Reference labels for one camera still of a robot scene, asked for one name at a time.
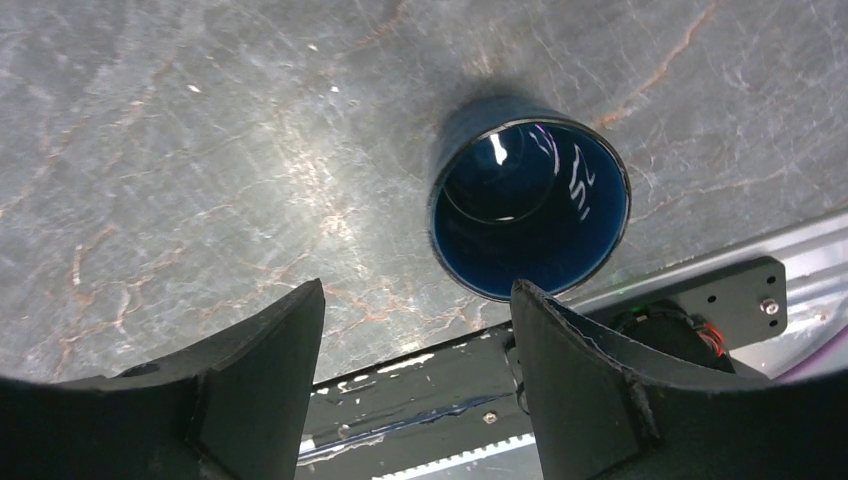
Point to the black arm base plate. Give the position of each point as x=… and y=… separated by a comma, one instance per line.
x=456, y=396

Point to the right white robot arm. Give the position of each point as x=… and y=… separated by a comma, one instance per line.
x=676, y=334

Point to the aluminium frame rail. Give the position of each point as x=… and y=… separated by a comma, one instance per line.
x=778, y=303

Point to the blue slotted cable duct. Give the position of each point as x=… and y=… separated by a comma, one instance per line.
x=464, y=460

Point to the dark blue mug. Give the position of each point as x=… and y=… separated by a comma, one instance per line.
x=520, y=191

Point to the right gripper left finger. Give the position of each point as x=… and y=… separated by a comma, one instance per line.
x=231, y=406

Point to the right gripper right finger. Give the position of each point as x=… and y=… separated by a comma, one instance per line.
x=605, y=406

